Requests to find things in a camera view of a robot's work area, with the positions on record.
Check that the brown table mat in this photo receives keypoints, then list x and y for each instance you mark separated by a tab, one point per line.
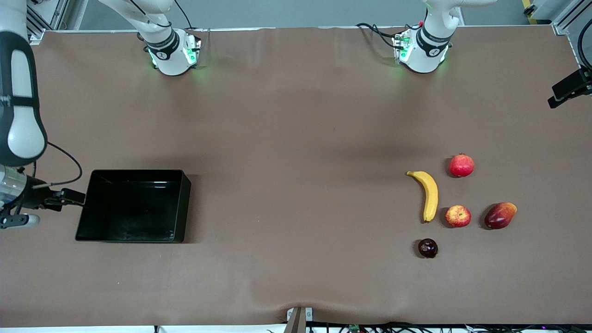
277	185

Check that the black plastic box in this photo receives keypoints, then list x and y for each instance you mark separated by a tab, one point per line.
134	212

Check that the red yellow apple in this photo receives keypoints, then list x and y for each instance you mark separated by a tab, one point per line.
458	216

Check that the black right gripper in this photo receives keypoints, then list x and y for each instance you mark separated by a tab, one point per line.
32	197

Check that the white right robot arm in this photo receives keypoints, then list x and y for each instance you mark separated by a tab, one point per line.
21	134

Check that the aluminium frame profile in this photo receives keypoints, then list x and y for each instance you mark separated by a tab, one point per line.
566	27
51	14

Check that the dark purple plum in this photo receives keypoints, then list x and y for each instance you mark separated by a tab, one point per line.
428	248

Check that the yellow banana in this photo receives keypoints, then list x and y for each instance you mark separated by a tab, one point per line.
431	194

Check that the red orange mango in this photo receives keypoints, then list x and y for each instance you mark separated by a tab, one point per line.
499	216

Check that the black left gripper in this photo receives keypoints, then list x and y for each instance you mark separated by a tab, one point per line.
583	82

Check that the red pomegranate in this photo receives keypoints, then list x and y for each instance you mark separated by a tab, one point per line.
462	165

